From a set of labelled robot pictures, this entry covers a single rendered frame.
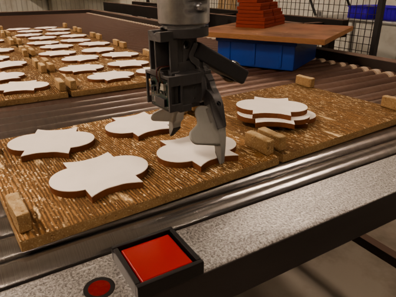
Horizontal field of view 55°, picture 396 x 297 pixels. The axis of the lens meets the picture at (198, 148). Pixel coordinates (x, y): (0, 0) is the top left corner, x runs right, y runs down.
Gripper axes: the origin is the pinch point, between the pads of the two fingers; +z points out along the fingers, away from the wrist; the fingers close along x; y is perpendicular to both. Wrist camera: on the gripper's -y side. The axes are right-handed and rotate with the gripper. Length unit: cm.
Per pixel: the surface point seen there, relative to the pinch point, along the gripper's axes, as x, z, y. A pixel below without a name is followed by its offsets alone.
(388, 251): -8, 69, -92
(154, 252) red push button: 18.2, 1.4, 18.4
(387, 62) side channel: -26, 1, -100
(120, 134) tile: -13.9, 0.0, 8.0
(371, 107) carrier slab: 1.2, 1.6, -48.5
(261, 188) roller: 12.9, 2.8, -2.6
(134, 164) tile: -0.2, -0.4, 11.8
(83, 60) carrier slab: -92, 0, -12
